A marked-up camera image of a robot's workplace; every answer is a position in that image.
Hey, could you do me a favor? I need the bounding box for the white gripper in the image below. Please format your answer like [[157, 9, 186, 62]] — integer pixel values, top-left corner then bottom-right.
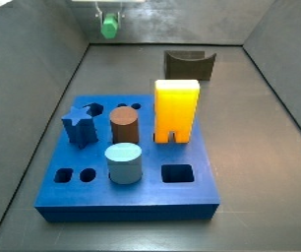
[[71, 0, 146, 20]]

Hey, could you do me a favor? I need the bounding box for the green hexagon prism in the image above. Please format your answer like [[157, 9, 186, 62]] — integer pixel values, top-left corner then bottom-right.
[[102, 13, 118, 39]]

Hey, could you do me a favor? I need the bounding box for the blue foam peg board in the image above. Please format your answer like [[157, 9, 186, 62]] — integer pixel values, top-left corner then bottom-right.
[[35, 94, 221, 222]]

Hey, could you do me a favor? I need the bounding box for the black curved cradle stand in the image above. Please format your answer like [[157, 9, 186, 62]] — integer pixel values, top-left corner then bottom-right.
[[165, 50, 217, 81]]

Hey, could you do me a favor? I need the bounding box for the yellow arch block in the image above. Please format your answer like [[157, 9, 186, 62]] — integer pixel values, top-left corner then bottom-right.
[[155, 80, 200, 144]]

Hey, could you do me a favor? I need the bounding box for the brown cylinder peg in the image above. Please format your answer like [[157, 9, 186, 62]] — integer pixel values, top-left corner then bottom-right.
[[111, 106, 139, 144]]

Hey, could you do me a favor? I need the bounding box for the dark blue star peg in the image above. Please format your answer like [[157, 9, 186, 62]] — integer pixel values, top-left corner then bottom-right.
[[62, 106, 99, 149]]

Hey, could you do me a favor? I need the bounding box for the light blue cylinder peg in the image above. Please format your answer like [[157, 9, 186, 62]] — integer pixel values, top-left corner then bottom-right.
[[106, 143, 143, 184]]

